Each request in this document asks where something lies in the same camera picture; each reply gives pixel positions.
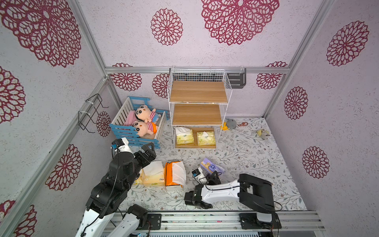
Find purple tissue pack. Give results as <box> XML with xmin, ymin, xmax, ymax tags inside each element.
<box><xmin>200</xmin><ymin>158</ymin><xmax>225</xmax><ymax>175</ymax></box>

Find yellow tissue pack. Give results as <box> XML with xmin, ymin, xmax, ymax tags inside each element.
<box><xmin>133</xmin><ymin>170</ymin><xmax>145</xmax><ymax>186</ymax></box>
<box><xmin>142</xmin><ymin>161</ymin><xmax>165</xmax><ymax>187</ymax></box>

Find orange tissue pack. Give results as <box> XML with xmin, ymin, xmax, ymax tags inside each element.
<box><xmin>165</xmin><ymin>161</ymin><xmax>187</xmax><ymax>191</ymax></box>

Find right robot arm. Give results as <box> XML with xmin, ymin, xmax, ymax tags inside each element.
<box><xmin>184</xmin><ymin>171</ymin><xmax>280</xmax><ymax>230</ymax></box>

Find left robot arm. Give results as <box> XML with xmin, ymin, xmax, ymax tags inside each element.
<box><xmin>76</xmin><ymin>139</ymin><xmax>157</xmax><ymax>237</ymax></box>

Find green tissue pack left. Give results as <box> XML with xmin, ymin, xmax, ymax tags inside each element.
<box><xmin>175</xmin><ymin>127</ymin><xmax>194</xmax><ymax>145</ymax></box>

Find green tissue pack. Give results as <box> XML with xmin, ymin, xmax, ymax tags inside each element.
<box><xmin>196</xmin><ymin>131</ymin><xmax>216</xmax><ymax>146</ymax></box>
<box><xmin>175</xmin><ymin>127</ymin><xmax>194</xmax><ymax>145</ymax></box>

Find green tissue pack right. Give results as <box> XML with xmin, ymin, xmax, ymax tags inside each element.
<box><xmin>196</xmin><ymin>131</ymin><xmax>216</xmax><ymax>146</ymax></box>

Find plush doll orange shorts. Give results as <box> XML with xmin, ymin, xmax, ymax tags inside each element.
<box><xmin>132</xmin><ymin>121</ymin><xmax>159</xmax><ymax>137</ymax></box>

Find blue white toy crib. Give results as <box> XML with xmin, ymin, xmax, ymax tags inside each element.
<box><xmin>110</xmin><ymin>97</ymin><xmax>169</xmax><ymax>149</ymax></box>

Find plush doll blue shorts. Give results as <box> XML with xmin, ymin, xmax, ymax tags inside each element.
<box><xmin>135</xmin><ymin>105</ymin><xmax>161</xmax><ymax>123</ymax></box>

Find grey yellow plush toy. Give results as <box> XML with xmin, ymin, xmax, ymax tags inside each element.
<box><xmin>221</xmin><ymin>119</ymin><xmax>237</xmax><ymax>131</ymax></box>

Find small yellow grey plush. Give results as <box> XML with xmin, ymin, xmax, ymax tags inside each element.
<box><xmin>257</xmin><ymin>129</ymin><xmax>271</xmax><ymax>140</ymax></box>

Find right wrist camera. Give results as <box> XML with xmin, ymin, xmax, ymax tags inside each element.
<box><xmin>192</xmin><ymin>167</ymin><xmax>208</xmax><ymax>185</ymax></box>

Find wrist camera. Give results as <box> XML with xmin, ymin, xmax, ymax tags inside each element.
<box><xmin>111</xmin><ymin>137</ymin><xmax>132</xmax><ymax>156</ymax></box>
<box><xmin>192</xmin><ymin>167</ymin><xmax>208</xmax><ymax>185</ymax></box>

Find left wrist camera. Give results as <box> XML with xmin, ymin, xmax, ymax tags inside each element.
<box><xmin>111</xmin><ymin>137</ymin><xmax>132</xmax><ymax>156</ymax></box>

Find black wire wall rack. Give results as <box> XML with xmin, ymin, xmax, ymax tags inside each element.
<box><xmin>77</xmin><ymin>93</ymin><xmax>108</xmax><ymax>133</ymax></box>

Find white wire wooden shelf rack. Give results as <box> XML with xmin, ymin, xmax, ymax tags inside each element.
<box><xmin>167</xmin><ymin>68</ymin><xmax>233</xmax><ymax>149</ymax></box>

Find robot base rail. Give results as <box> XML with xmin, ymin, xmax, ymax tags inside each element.
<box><xmin>75</xmin><ymin>210</ymin><xmax>326</xmax><ymax>237</ymax></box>

